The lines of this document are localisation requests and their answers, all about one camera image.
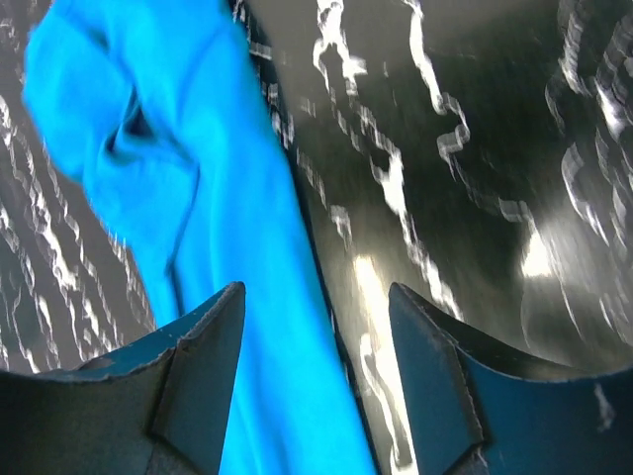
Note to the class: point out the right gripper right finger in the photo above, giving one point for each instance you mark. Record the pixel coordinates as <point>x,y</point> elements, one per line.
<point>476,405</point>

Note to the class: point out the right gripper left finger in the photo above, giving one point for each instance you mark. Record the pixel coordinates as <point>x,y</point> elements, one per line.
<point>156,406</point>

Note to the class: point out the blue t shirt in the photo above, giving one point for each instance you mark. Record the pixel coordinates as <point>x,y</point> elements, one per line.
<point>155,109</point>

